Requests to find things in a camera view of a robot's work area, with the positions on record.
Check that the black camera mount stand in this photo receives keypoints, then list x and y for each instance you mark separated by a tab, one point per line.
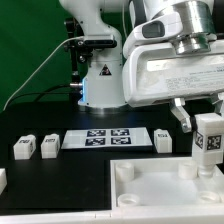
74	50

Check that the white tag sheet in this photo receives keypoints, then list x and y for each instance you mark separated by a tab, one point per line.
98	138

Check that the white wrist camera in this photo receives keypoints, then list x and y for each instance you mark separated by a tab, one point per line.
154	31

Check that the white block left edge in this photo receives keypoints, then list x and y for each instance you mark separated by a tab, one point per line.
3	180

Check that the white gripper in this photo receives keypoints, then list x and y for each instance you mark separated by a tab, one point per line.
155	74

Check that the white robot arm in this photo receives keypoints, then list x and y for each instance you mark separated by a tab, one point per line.
107	24

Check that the white square tabletop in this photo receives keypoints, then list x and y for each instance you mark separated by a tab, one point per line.
160	182

